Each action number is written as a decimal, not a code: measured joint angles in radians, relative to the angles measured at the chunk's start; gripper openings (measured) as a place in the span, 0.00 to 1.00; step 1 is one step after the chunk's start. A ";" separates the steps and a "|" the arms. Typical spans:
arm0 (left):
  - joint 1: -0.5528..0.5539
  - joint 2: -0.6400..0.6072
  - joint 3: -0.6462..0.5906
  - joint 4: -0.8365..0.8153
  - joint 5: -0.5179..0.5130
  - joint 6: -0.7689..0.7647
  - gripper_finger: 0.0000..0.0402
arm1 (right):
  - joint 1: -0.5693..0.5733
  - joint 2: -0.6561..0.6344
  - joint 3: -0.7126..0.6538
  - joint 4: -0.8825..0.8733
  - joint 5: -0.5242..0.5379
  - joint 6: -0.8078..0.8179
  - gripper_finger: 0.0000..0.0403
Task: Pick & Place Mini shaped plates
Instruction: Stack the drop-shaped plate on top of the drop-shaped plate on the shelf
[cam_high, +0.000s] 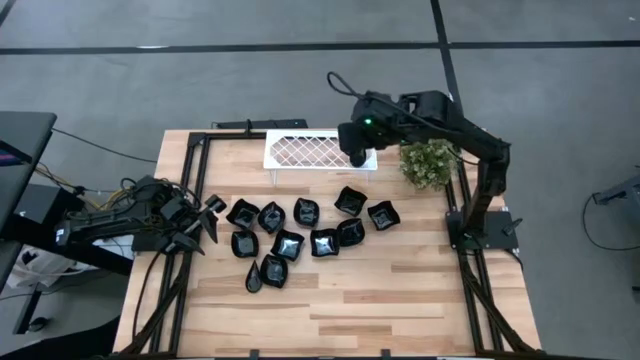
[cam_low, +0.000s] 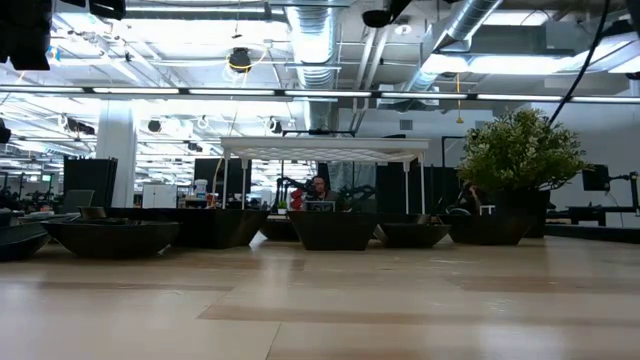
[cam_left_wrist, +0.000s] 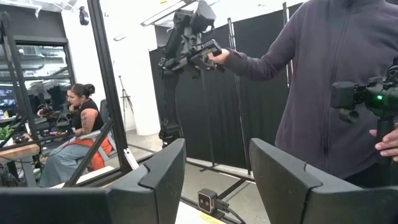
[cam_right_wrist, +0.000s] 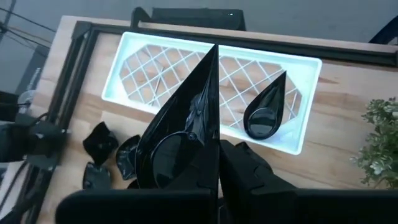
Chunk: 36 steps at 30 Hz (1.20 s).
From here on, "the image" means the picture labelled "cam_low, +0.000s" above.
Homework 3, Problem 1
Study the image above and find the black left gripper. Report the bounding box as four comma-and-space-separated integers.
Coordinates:
59, 0, 127, 22

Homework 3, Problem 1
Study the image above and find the black square deep mini bowl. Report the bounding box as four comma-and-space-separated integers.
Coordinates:
285, 210, 380, 252
78, 206, 270, 250

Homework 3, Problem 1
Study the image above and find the black monitor on arm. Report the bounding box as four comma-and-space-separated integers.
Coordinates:
581, 163, 640, 214

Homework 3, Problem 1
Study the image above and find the white pillar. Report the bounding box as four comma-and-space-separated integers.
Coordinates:
95, 99, 138, 209

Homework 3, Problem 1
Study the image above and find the black room partition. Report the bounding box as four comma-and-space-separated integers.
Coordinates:
62, 156, 120, 210

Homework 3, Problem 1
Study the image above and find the person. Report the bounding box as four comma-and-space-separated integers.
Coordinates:
305, 174, 339, 204
449, 180, 494, 217

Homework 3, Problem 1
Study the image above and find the green potted plant black pot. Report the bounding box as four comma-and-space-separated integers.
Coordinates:
455, 107, 591, 240

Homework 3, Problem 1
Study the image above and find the white cabinet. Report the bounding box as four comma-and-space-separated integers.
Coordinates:
141, 183, 179, 209

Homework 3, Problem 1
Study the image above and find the grey laptop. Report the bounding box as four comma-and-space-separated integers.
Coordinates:
302, 199, 337, 213

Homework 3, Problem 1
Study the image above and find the black desk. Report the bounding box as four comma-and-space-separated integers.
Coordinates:
545, 203, 640, 227

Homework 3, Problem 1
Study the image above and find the silver ventilation duct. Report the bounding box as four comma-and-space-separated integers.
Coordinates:
284, 0, 344, 132
399, 0, 504, 94

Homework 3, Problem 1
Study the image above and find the white wire shelf rack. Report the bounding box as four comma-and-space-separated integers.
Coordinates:
219, 136, 432, 216

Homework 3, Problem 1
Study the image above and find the black ceiling camera yellow cable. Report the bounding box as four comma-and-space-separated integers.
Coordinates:
226, 46, 255, 75

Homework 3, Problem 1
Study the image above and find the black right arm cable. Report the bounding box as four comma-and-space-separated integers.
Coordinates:
547, 0, 612, 126

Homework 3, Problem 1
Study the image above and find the black aluminium rig frame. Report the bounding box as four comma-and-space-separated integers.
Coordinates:
544, 223, 640, 246

